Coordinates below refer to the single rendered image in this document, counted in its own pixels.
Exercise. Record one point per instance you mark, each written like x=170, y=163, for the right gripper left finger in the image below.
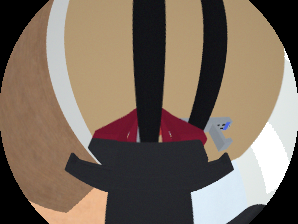
x=119, y=129

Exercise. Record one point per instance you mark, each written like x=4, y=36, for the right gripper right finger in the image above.
x=180, y=130

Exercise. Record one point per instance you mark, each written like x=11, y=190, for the black bar with blue ends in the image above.
x=149, y=48

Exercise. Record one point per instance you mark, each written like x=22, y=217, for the black bar with green ends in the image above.
x=213, y=61

